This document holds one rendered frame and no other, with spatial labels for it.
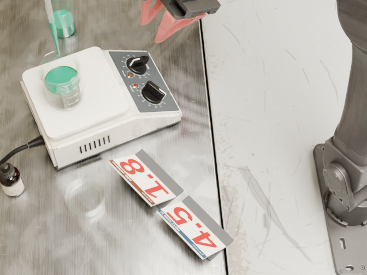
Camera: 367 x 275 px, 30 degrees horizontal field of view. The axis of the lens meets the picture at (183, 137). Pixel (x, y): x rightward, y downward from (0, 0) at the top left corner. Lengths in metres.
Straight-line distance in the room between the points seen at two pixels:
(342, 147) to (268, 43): 0.33
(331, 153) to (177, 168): 0.24
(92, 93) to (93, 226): 0.18
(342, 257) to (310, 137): 0.19
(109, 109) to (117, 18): 0.25
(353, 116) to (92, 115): 0.35
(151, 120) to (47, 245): 0.22
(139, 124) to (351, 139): 0.31
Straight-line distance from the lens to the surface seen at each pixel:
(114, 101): 0.94
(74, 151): 0.96
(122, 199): 0.97
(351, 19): 0.68
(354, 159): 0.84
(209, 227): 0.95
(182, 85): 1.06
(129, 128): 0.97
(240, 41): 1.12
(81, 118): 0.93
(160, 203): 0.96
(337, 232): 0.97
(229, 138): 1.02
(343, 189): 0.87
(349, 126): 0.82
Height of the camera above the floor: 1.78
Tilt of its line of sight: 60 degrees down
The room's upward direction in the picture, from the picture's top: 3 degrees clockwise
